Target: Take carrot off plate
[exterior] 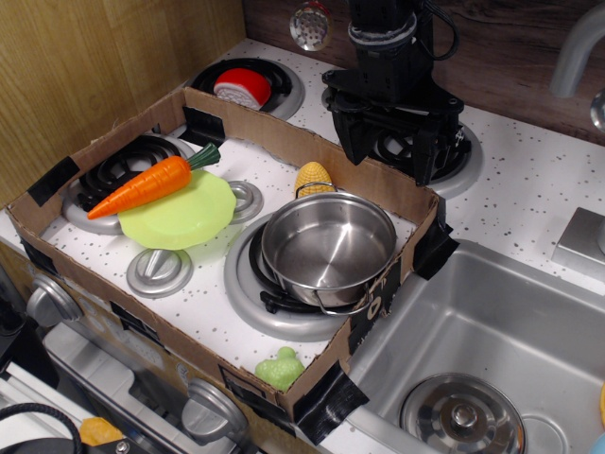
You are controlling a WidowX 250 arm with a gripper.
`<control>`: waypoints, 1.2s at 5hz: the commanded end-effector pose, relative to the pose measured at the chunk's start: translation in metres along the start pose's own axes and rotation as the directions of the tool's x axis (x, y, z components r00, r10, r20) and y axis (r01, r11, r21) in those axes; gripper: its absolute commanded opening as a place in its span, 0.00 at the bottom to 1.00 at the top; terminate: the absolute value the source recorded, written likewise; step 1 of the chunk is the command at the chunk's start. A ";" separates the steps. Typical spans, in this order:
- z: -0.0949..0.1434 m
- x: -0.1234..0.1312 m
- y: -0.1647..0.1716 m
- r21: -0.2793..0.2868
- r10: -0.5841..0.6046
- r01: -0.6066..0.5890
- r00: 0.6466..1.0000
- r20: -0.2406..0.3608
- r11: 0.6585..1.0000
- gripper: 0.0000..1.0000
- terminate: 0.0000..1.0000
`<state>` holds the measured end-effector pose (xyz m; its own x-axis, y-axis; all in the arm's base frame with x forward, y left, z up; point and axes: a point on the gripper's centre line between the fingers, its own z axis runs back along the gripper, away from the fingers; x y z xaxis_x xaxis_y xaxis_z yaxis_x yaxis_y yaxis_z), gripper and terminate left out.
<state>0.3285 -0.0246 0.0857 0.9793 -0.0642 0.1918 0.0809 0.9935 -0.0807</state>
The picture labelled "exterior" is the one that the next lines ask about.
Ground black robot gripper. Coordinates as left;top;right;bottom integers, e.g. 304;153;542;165
322;42;464;186

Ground orange toy carrot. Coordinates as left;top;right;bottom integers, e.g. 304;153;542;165
87;143;221;220

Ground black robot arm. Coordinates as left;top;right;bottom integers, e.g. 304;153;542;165
322;1;470;186

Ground light green toy plate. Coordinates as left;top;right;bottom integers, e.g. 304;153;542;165
118;170;236;250

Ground back right stove burner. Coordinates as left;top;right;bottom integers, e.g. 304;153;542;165
370;124;484;199

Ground stove burner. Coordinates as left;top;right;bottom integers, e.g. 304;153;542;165
185;58;304;120
370;124;484;199
62;133;194;236
224;216;347;342

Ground yellow toy corn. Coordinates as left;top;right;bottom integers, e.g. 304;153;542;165
294;162;335;199

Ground back left stove burner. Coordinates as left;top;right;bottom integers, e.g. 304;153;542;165
185;58;304;120

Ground stainless steel pot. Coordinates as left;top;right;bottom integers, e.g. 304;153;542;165
261;182;397;317

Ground hanging metal strainer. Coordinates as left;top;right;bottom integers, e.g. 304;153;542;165
289;1;334;52

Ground silver stove knob middle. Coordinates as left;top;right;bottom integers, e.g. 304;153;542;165
229;181;264;225

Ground silver stove knob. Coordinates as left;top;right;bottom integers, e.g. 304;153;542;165
126;249;193;299
229;181;264;225

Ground red white toy cheese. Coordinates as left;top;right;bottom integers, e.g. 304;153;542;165
213;68;271;111

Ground front right stove burner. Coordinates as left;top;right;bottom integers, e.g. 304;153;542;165
224;216;347;342

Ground grey faucet base block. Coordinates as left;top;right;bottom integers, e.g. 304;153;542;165
552;207;604;282

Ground grey toy faucet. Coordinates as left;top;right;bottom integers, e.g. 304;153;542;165
549;2;604;98

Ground silver toy sink basin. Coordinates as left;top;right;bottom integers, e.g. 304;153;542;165
349;241;604;453

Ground green toy vegetable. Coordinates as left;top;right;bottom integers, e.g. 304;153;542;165
254;346;304;392

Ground silver stove knob front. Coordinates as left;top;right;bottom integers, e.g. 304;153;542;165
126;249;193;299

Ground brown cardboard fence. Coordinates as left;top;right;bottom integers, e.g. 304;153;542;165
7;89;458;444

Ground steel pot lid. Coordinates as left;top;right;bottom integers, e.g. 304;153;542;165
399;373;527;453

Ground front left stove burner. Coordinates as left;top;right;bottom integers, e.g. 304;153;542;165
62;133;194;236

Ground grey oven knob right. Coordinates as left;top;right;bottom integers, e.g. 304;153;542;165
181;378;248;445

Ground grey oven knob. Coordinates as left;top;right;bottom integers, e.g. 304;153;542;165
181;378;248;445
26;273;83;327

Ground grey oven knob left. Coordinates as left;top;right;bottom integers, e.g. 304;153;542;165
26;273;83;327

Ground yellow toy piece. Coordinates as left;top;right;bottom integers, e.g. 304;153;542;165
78;417;124;446

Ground black cable loop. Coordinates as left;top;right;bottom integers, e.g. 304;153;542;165
0;402;84;454

